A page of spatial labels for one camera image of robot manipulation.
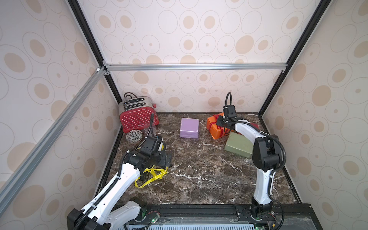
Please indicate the purple gift box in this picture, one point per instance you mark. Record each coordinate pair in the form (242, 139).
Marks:
(189, 128)

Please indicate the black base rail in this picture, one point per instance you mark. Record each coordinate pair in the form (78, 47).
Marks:
(205, 217)

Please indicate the red polka dot toaster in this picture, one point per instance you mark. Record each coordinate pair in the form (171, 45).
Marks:
(135, 112)

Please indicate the clear plastic cup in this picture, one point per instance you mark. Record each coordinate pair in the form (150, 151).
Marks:
(149, 130)

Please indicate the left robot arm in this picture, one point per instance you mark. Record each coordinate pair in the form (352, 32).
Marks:
(99, 214)

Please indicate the diagonal aluminium bar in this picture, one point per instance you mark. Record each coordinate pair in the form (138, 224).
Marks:
(24, 171)

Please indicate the patterned ceramic bowl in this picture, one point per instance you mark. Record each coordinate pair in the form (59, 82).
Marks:
(134, 136)

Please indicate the green gift box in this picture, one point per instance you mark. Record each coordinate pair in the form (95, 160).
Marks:
(239, 144)

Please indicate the black frame post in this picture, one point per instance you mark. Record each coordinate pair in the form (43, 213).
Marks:
(300, 45)
(77, 11)

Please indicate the horizontal aluminium bar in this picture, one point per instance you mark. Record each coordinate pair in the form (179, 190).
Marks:
(193, 67)

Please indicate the orange gift box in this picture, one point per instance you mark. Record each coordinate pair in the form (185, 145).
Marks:
(216, 131)

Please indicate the black frame post left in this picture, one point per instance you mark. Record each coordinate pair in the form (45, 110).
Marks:
(77, 11)

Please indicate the black frame post right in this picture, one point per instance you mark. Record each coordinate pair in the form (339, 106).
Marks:
(300, 45)

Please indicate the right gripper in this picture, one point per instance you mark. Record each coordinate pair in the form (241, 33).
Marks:
(221, 122)

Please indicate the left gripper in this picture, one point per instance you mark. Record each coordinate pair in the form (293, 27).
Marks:
(164, 159)

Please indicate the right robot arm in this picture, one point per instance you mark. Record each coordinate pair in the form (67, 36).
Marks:
(269, 156)

